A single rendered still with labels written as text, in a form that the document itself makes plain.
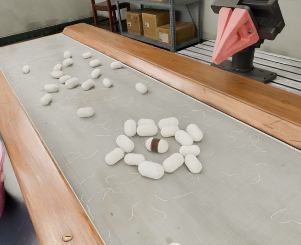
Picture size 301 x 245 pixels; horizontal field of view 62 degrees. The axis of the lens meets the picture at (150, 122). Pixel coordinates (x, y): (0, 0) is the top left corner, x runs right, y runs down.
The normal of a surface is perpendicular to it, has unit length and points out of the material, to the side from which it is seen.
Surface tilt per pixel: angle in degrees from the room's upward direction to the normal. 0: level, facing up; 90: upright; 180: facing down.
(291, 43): 88
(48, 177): 0
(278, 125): 45
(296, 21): 90
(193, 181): 0
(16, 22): 90
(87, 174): 0
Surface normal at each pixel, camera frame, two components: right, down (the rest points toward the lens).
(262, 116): -0.64, -0.31
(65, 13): 0.60, 0.37
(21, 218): -0.10, -0.82
